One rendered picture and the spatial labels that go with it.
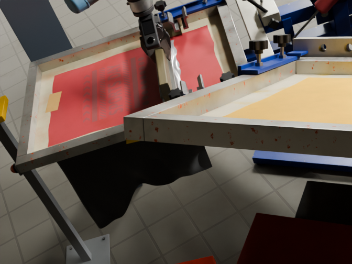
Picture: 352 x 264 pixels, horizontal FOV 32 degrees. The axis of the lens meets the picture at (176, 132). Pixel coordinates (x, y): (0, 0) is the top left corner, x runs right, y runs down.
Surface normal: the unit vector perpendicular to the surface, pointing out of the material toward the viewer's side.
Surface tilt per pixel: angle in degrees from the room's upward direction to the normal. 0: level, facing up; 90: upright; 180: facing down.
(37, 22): 90
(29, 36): 90
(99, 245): 0
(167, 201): 0
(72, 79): 0
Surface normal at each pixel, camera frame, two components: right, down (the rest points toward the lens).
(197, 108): 0.87, 0.07
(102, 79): -0.30, -0.71
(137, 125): -0.48, 0.22
